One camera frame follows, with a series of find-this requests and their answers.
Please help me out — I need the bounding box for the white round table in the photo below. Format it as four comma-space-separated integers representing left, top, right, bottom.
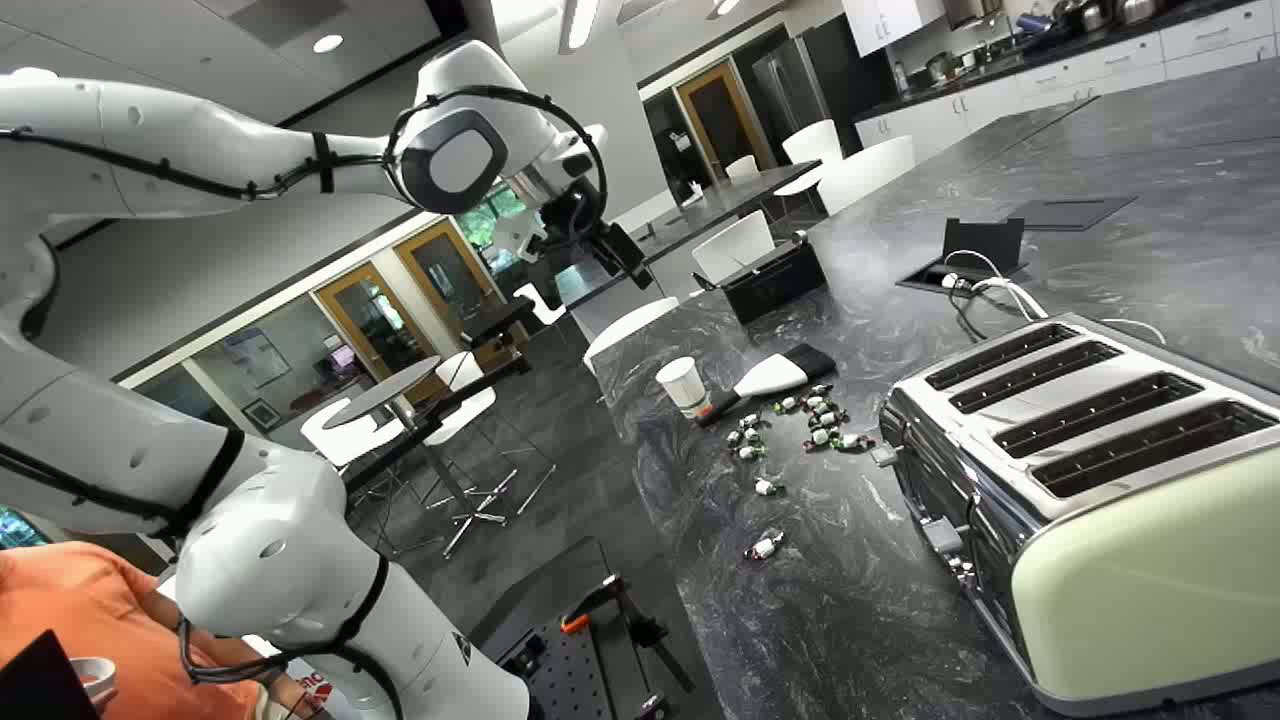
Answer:
323, 354, 442, 427

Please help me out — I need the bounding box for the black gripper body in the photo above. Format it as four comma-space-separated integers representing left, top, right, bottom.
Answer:
563, 181, 651, 286

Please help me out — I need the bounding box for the person in orange shirt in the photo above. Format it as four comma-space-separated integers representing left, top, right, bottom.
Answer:
0, 540, 313, 720

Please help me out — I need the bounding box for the cream four-slot toaster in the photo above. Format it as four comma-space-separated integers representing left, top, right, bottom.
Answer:
880, 314, 1280, 716

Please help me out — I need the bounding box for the wrapped candy near front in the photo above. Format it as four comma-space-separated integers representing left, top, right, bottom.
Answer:
743, 527, 789, 560

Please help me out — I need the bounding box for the white paper cup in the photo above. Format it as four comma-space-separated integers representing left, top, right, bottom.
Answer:
655, 354, 712, 421

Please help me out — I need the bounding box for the white toaster cable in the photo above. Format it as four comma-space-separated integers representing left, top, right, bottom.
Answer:
939, 243, 1051, 345

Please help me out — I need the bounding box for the white chair back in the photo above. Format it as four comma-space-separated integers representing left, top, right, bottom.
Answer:
691, 210, 776, 285

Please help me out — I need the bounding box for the wrapped candy left cluster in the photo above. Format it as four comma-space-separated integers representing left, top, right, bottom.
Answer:
726, 410, 766, 463

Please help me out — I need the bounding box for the black power outlet box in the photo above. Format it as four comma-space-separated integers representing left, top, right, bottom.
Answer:
906, 218, 1025, 286

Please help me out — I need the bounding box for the black clamp tool with orange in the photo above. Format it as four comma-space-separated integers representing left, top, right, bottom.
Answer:
499, 573, 691, 720

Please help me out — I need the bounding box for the wrapped candy by toaster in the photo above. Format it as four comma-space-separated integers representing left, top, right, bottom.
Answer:
836, 432, 874, 453

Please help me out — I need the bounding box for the black box on counter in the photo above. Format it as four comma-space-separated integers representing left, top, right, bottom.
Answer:
721, 238, 823, 324

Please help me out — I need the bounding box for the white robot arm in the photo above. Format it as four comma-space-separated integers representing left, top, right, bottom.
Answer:
0, 40, 641, 720

